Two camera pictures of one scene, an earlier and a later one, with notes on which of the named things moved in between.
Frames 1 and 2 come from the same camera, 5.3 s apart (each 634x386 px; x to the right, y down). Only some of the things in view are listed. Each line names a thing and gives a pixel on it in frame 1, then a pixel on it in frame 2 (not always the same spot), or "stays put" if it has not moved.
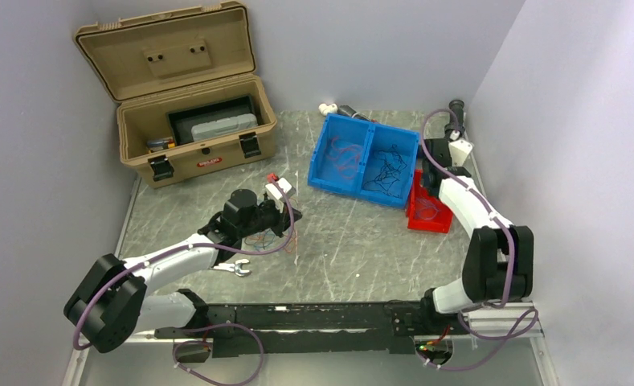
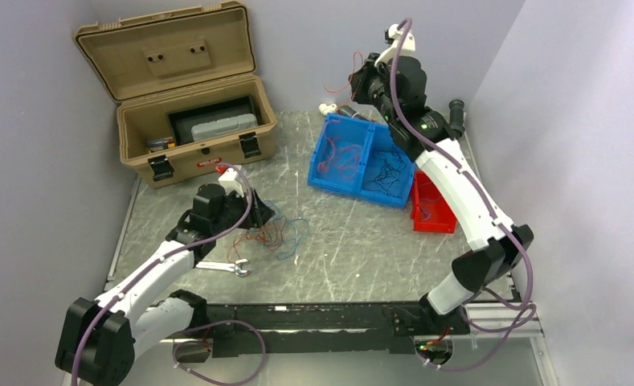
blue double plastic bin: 364,159 stays put
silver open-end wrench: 236,268 stays put
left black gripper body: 269,216 to 235,208
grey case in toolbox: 223,126 stays put
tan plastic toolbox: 186,84 stays put
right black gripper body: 423,175 to 370,88
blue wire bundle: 422,204 to 282,234
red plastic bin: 425,212 stays put
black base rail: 259,330 stays put
